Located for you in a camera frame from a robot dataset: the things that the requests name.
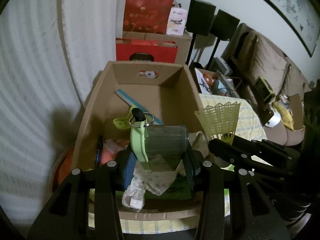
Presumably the white floral cloth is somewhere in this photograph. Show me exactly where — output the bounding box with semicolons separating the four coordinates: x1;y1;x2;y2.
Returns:
121;132;211;210

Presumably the yellow-green plastic shuttlecock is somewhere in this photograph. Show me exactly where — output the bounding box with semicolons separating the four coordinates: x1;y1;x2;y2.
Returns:
195;102;240;145

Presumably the green teal squeegee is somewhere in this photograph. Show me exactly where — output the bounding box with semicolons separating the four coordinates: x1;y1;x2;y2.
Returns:
113;89;163;130

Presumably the yellow plaid cloth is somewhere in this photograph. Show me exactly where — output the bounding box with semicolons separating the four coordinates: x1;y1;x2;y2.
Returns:
87;93;267;235

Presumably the white rounded lamp device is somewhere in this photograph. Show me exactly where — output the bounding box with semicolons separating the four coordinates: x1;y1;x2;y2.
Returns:
265;110;281;128

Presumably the yellow cloth on sofa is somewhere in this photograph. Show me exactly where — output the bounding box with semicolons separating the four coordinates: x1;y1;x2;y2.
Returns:
273;102;294;131

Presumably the open cardboard box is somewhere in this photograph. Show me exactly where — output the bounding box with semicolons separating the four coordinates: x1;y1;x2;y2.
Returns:
69;60;208;222

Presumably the green black radio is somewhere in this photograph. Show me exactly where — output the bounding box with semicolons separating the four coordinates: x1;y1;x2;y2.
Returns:
254;76;276;103

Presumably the box of clutter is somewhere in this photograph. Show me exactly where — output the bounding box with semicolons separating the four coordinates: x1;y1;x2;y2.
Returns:
189;57;241;98

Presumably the large brown cardboard box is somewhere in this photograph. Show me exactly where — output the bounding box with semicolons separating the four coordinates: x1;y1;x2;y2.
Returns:
123;31;192;64

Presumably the red box with hole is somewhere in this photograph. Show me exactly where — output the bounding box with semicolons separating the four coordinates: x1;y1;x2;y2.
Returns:
116;38;178;63

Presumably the black speaker right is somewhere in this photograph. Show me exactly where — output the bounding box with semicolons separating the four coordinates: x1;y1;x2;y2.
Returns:
206;9;240;70

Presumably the black speaker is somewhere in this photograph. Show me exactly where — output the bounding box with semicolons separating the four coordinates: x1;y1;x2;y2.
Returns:
185;0;216;64
206;9;240;70

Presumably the small white pink box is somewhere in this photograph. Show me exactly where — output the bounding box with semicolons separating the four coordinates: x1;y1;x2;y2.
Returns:
166;7;188;36

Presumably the black speaker left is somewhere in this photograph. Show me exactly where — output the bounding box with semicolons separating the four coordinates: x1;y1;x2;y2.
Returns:
185;0;216;64

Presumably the red gift bag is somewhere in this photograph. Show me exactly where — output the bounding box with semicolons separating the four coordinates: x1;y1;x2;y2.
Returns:
123;0;174;34

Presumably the framed wall picture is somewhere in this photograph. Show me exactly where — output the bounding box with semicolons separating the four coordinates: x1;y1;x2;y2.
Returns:
264;0;319;57

